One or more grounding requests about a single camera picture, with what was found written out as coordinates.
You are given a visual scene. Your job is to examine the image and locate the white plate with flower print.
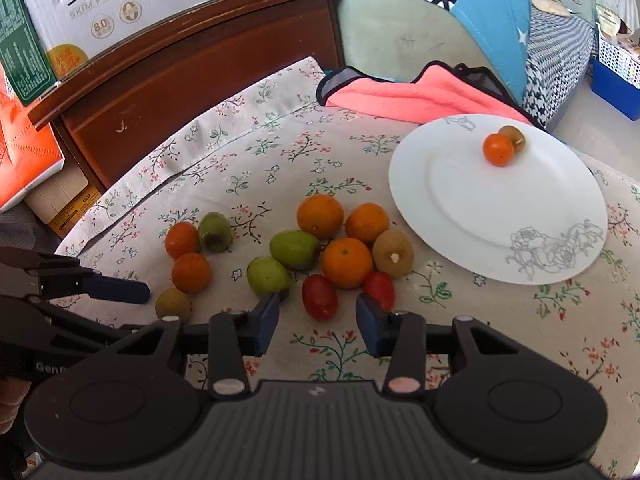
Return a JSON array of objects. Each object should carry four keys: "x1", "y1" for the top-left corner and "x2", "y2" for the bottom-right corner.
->
[{"x1": 389, "y1": 114, "x2": 609, "y2": 287}]

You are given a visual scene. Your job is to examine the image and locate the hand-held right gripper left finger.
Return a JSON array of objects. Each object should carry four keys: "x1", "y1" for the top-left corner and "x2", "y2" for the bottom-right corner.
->
[{"x1": 115, "y1": 292, "x2": 282, "y2": 398}]

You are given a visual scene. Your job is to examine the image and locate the large orange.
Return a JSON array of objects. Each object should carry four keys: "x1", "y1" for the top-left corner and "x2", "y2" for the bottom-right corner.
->
[
  {"x1": 345, "y1": 202, "x2": 390, "y2": 246},
  {"x1": 321, "y1": 237, "x2": 375, "y2": 290},
  {"x1": 297, "y1": 194, "x2": 345, "y2": 240}
]

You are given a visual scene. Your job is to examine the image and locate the blue plastic bin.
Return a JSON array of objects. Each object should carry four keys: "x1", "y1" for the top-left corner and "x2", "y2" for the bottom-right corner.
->
[{"x1": 590, "y1": 57, "x2": 640, "y2": 121}]

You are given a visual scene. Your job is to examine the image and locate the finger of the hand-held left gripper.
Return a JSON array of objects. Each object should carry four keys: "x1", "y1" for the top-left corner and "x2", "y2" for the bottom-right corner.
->
[
  {"x1": 0, "y1": 296, "x2": 148, "y2": 357},
  {"x1": 0, "y1": 247, "x2": 151, "y2": 305}
]

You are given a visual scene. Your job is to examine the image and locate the orange and white box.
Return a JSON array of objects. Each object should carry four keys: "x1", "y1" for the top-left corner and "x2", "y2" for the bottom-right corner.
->
[{"x1": 0, "y1": 80, "x2": 66, "y2": 211}]

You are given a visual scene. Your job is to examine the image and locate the houndstooth sofa cover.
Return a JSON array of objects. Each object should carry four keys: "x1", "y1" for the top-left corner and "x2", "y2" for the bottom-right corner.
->
[{"x1": 520, "y1": 7, "x2": 598, "y2": 126}]

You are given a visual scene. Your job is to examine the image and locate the green kiwi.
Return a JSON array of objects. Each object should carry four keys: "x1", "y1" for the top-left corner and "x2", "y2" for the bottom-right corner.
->
[{"x1": 198, "y1": 212, "x2": 233, "y2": 253}]

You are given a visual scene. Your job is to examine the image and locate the red tomato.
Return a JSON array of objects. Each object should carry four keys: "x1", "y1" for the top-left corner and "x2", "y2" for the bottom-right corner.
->
[
  {"x1": 363, "y1": 271, "x2": 396, "y2": 312},
  {"x1": 301, "y1": 274, "x2": 339, "y2": 321}
]

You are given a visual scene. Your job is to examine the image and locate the brown kiwi with white stub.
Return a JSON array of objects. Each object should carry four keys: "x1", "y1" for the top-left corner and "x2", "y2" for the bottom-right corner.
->
[{"x1": 372, "y1": 229, "x2": 415, "y2": 279}]

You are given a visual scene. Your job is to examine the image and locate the small orange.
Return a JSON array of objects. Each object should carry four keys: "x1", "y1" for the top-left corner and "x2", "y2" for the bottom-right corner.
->
[
  {"x1": 165, "y1": 221, "x2": 202, "y2": 260},
  {"x1": 482, "y1": 133, "x2": 516, "y2": 167},
  {"x1": 171, "y1": 252, "x2": 212, "y2": 294}
]

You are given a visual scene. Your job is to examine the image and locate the white perforated basket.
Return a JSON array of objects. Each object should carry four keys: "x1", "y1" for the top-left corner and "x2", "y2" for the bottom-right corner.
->
[{"x1": 597, "y1": 35, "x2": 640, "y2": 88}]

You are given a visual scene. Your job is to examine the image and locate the white milk carton box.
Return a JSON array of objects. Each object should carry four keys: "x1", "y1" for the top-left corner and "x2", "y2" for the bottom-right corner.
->
[{"x1": 0, "y1": 0, "x2": 261, "y2": 106}]

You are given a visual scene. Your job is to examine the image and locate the floral tablecloth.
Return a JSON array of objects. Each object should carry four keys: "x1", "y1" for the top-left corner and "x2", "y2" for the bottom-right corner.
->
[{"x1": 52, "y1": 57, "x2": 640, "y2": 480}]

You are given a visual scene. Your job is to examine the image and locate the green seat cushion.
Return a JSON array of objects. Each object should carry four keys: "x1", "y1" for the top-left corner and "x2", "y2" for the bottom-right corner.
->
[{"x1": 337, "y1": 0, "x2": 521, "y2": 101}]

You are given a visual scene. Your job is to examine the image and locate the green plum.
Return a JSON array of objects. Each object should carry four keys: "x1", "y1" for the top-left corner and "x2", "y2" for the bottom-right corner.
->
[
  {"x1": 269, "y1": 230, "x2": 322, "y2": 272},
  {"x1": 246, "y1": 256, "x2": 292, "y2": 297}
]

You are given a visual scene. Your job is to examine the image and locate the yellow cardboard box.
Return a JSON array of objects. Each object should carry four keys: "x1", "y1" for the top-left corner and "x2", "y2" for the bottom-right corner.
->
[{"x1": 25, "y1": 165, "x2": 103, "y2": 238}]

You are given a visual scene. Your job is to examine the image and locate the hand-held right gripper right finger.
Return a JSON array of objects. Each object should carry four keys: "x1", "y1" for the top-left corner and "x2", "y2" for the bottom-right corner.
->
[{"x1": 355, "y1": 293, "x2": 521, "y2": 395}]

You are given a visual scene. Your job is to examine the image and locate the blue printed pillow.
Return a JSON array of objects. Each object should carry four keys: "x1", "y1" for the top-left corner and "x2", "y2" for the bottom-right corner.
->
[{"x1": 290, "y1": 0, "x2": 532, "y2": 103}]

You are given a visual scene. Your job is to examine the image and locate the pink towel with black trim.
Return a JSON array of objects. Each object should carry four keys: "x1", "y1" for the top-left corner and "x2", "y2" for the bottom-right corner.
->
[{"x1": 316, "y1": 61, "x2": 546, "y2": 128}]

